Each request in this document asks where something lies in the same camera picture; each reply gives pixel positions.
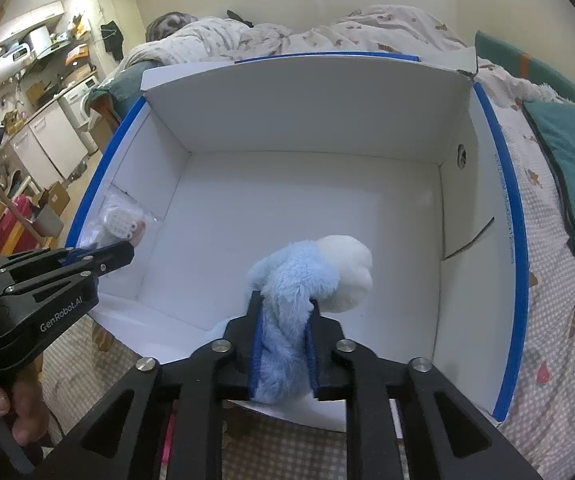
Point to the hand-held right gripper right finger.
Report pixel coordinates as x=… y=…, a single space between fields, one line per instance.
x=312 y=360

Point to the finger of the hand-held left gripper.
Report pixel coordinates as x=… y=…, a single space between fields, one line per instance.
x=42 y=260
x=107 y=260

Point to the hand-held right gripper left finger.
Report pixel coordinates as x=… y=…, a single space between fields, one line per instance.
x=255 y=350

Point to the cream frilly cloth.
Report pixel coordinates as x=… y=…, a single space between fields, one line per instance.
x=117 y=220

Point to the light blue plush toy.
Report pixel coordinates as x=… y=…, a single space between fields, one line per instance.
x=287 y=280

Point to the white blue-edged cardboard box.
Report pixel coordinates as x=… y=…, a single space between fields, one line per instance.
x=292 y=200

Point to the person's left hand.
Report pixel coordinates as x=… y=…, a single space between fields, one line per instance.
x=30 y=410

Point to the grey storage box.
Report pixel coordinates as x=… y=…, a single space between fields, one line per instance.
x=50 y=222

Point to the red box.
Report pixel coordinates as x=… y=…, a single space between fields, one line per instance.
x=7 y=225

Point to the small brown cardboard box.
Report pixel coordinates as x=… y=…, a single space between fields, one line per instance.
x=55 y=197

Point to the white cabinet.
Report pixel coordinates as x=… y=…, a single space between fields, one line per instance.
x=47 y=145

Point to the pink object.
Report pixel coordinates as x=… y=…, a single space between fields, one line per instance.
x=169 y=440

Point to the brown cardboard box beside bed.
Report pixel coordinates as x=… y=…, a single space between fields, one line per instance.
x=102 y=127

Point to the white washing machine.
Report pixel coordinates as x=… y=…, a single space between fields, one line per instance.
x=78 y=105

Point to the plain teal cushion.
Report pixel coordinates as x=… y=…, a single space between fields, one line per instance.
x=117 y=85

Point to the white water heater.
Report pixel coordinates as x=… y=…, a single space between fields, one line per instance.
x=7 y=65

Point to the black hanging garment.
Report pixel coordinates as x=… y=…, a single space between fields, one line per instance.
x=112 y=40

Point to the grey furry pillow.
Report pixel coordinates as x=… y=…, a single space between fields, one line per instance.
x=167 y=24

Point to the dark cloth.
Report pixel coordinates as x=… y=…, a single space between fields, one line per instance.
x=240 y=17

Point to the printed beige quilt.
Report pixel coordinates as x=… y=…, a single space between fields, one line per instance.
x=317 y=35

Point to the teal cushion with orange stripe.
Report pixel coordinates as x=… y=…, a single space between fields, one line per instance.
x=547 y=70

